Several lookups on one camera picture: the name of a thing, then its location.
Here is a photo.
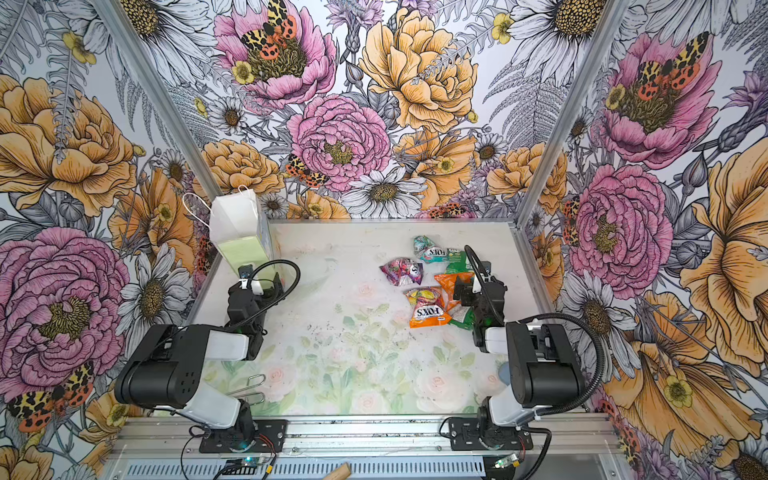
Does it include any orange Fox's candy bag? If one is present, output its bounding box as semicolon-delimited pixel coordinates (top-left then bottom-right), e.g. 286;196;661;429
404;287;452;329

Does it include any white green paper bag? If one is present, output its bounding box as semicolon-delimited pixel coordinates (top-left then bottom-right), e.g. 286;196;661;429
182;186;277;274

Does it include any purple pink candy bag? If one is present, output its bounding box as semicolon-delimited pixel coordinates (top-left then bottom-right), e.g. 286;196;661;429
380;257;424;287

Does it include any orange corn chips bag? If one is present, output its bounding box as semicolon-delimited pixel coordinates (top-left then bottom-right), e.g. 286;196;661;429
434;272;474;311

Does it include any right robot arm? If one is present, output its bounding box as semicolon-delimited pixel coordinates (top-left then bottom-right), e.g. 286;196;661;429
448;277;586;451

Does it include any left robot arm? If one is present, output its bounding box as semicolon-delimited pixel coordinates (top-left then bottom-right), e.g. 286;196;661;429
114;274;283;451

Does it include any green snack bag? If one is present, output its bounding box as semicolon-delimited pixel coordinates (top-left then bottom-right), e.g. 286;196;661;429
449;306;475;331

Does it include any green Fox's candy bag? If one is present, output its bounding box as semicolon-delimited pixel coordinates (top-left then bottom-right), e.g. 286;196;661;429
444;250;473;274

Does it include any teal Fox's candy bag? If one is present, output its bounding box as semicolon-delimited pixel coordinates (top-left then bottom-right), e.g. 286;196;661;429
413;235;449;264

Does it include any grey blue oval pad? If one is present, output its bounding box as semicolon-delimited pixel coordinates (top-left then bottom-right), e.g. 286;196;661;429
498;362;511;385

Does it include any metal paper clip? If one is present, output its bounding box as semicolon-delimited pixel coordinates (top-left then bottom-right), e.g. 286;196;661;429
227;373;266;405

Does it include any wooden stick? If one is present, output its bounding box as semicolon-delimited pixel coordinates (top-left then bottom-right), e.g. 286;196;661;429
323;463;352;480

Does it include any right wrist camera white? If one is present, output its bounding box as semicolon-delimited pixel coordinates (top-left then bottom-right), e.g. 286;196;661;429
472;274;482;294

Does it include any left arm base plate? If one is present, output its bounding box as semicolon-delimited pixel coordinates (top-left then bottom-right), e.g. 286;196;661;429
198;419;288;454

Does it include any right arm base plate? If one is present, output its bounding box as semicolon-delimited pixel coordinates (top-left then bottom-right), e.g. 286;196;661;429
440;417;533;452

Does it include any aluminium front rail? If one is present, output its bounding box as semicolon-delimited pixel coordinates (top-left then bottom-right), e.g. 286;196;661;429
111;412;620;460

